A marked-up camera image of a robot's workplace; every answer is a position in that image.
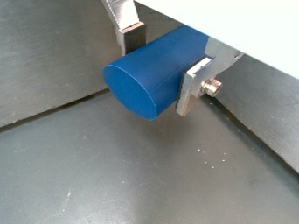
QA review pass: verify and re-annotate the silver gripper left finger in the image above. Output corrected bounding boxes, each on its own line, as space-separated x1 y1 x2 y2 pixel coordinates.
102 0 146 55

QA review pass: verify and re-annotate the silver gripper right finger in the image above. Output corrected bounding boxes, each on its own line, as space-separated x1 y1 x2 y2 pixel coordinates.
176 38 245 116

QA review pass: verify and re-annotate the blue cylinder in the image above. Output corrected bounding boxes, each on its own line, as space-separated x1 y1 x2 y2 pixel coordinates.
103 25 208 121

